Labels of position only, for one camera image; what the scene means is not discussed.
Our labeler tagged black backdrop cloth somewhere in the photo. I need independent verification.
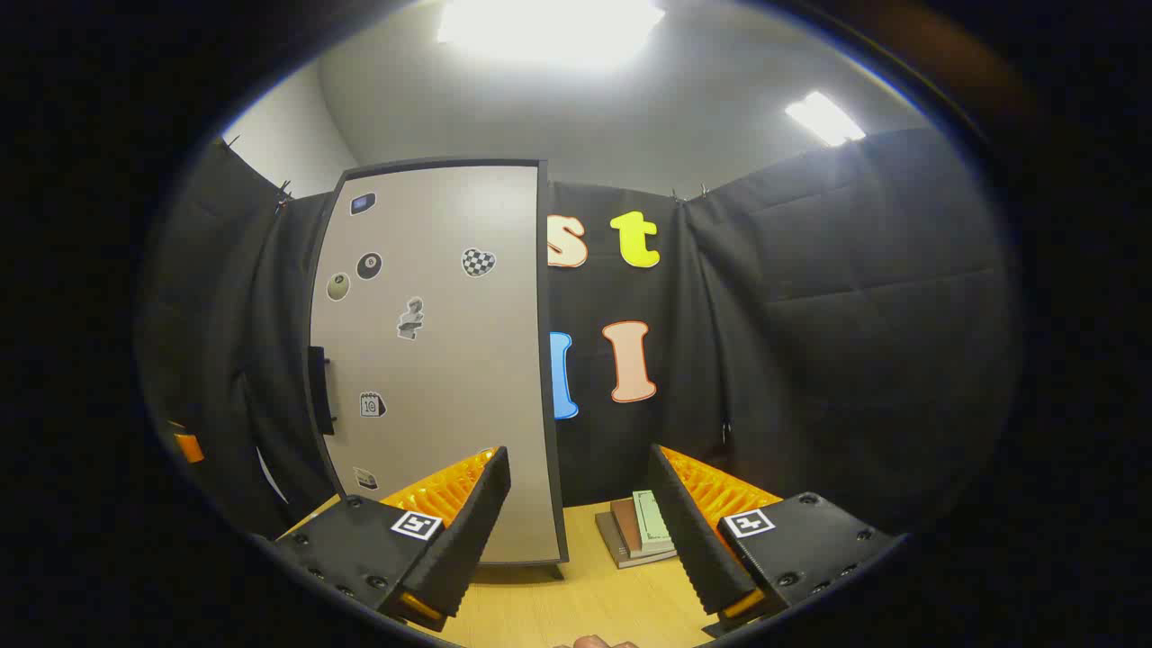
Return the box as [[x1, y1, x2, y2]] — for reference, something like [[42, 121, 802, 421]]
[[135, 126, 1022, 541]]

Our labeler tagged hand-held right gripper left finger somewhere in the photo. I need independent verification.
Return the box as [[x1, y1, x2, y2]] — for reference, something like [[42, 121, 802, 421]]
[[270, 445, 512, 633]]

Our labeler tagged ceiling light panel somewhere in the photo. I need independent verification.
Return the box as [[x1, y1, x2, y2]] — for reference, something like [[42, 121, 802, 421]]
[[785, 90, 867, 148], [436, 0, 667, 68]]

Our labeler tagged grey cabinet door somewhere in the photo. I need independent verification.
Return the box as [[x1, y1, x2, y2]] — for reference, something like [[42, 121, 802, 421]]
[[309, 165, 563, 566]]

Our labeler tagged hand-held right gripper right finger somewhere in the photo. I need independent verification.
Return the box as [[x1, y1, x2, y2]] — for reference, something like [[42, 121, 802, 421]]
[[648, 444, 901, 638]]

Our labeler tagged brown book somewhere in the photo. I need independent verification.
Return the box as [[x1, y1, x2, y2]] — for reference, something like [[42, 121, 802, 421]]
[[610, 498, 645, 555]]

